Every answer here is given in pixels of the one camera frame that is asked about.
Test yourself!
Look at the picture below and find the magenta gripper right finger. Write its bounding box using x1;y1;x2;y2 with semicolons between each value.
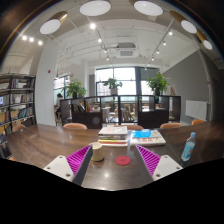
135;145;182;181

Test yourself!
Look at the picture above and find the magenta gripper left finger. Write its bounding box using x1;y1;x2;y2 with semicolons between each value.
44;145;93;186

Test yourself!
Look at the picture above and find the clear plastic water bottle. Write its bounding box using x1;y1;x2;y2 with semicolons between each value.
181;132;196;161

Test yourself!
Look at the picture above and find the cream ceramic cup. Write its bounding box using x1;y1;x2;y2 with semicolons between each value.
91;142;104;161

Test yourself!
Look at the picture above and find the stack of books blue cover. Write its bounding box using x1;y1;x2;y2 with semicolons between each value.
130;129;166;146

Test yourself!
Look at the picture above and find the red round coaster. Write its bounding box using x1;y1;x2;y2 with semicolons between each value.
115;156;131;165

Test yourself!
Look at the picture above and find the orange chair centre left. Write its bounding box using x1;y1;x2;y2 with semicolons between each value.
63;123;88;130

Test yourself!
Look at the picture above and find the orange chair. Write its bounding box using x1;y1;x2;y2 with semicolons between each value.
160;122;183;129
12;124;26;132
192;119;204;125
127;125;144;131
63;123;88;130

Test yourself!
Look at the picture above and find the orange chair centre right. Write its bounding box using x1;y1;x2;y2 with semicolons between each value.
160;122;183;129

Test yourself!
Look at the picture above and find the stack of books left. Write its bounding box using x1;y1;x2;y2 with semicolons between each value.
98;126;128;146

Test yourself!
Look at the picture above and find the orange chair far right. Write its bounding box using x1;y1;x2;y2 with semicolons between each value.
192;119;204;125

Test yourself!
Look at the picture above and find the seated person in background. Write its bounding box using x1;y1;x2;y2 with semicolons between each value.
55;93;63;118

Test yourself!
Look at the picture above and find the orange chair far left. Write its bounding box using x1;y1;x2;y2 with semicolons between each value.
12;124;26;132

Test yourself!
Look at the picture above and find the dark low shelf divider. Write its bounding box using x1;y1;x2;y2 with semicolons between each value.
60;95;181;129

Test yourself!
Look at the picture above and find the potted plant left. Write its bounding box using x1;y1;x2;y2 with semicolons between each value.
65;79;87;99

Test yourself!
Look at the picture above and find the potted plant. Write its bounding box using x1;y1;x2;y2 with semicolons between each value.
65;79;87;99
104;78;123;96
146;73;169;96

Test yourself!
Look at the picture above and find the potted plant right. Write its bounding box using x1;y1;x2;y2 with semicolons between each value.
146;73;169;96

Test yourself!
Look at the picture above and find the potted plant middle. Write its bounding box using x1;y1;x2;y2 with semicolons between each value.
104;78;123;96

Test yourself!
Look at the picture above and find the tall bookshelf with books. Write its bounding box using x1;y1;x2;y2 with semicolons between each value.
0;73;36;135

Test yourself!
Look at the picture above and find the ceiling air conditioner unit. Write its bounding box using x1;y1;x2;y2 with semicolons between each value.
117;43;136;58

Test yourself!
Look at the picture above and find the round pendant lamp far right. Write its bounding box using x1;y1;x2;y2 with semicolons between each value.
196;30;213;50

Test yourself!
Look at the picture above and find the round pendant lamp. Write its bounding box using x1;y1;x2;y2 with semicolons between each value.
80;0;111;16
196;30;213;50
130;0;163;16
170;11;197;34
40;11;68;35

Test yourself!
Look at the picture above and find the round pendant lamp centre right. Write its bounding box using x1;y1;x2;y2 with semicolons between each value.
130;0;163;16

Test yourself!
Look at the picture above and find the round pendant lamp centre left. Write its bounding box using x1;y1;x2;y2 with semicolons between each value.
80;0;111;16

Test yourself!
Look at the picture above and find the white wall radiator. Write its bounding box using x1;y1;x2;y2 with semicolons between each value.
185;100;207;121

